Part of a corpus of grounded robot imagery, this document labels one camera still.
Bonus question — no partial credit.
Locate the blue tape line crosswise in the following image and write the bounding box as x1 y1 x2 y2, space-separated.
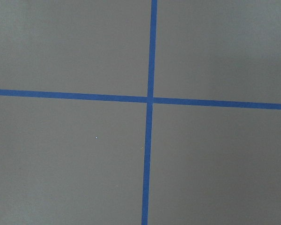
0 89 281 110

